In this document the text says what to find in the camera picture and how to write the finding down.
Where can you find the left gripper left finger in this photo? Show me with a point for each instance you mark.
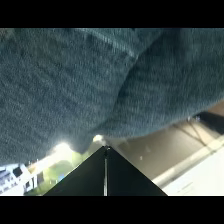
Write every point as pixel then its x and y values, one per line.
pixel 86 180

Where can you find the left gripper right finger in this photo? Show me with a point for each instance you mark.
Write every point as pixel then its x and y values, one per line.
pixel 130 181

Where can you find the dark grey garment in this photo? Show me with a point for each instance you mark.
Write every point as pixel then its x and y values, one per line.
pixel 66 86

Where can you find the silver frame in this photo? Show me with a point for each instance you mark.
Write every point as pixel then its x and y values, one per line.
pixel 200 155

